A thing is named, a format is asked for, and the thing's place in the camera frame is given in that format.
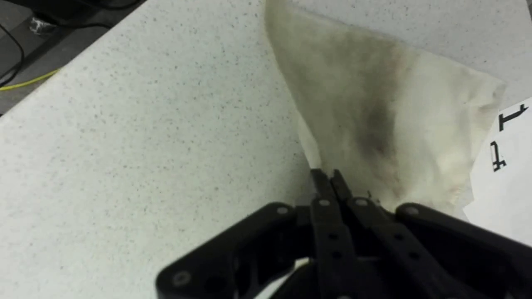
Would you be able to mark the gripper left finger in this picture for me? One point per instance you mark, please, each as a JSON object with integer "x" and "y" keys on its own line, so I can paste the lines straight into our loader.
{"x": 320, "y": 232}

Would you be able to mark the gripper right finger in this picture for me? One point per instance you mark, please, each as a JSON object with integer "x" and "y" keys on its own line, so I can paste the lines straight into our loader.
{"x": 399, "y": 245}

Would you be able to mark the white cloth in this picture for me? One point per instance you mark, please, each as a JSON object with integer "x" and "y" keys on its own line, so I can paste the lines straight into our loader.
{"x": 374, "y": 116}

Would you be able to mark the white printed paper sheet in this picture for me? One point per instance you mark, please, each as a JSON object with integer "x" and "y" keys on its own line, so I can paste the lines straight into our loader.
{"x": 505, "y": 178}

